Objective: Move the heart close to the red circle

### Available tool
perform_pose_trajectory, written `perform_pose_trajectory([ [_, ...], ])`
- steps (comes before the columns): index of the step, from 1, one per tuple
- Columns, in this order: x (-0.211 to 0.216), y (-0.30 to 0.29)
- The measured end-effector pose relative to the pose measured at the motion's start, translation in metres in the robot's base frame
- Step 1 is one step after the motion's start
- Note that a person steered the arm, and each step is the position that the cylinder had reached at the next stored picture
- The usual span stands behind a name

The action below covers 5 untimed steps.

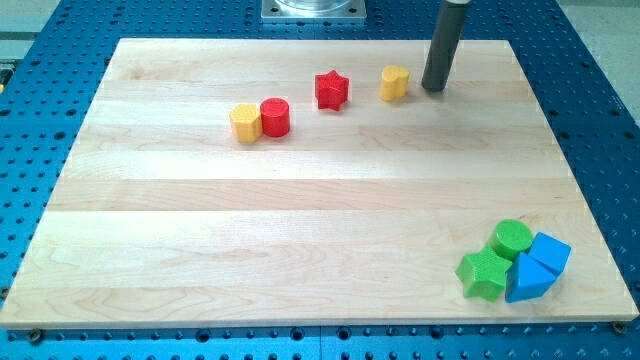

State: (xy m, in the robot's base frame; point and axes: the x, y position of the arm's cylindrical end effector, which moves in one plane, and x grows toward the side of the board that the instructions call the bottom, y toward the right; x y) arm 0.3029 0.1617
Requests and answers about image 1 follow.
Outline yellow heart block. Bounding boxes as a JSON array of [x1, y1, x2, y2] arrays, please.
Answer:
[[379, 65, 410, 102]]

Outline red cylinder block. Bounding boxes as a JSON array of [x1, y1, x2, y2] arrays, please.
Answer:
[[260, 98, 290, 138]]

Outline red star block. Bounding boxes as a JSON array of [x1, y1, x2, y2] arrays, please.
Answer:
[[315, 70, 349, 111]]

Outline yellow hexagon block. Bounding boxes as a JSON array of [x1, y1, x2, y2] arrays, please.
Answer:
[[229, 104, 263, 143]]

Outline light wooden board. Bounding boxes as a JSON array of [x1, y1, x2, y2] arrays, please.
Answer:
[[1, 38, 638, 329]]

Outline green star block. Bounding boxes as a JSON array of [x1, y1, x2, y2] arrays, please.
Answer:
[[455, 246, 513, 302]]

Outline green cylinder block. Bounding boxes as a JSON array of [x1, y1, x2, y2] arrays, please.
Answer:
[[488, 219, 533, 261]]

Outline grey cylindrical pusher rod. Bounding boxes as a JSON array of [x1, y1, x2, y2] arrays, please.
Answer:
[[421, 0, 472, 92]]

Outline blue triangular prism block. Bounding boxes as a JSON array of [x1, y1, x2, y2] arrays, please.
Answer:
[[505, 253, 557, 303]]

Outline blue cube block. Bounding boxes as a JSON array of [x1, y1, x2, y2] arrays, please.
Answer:
[[528, 232, 572, 276]]

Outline blue perforated metal table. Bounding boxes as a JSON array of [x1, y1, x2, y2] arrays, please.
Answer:
[[1, 1, 639, 359]]

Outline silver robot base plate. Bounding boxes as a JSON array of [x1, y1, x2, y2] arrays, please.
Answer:
[[260, 0, 367, 23]]

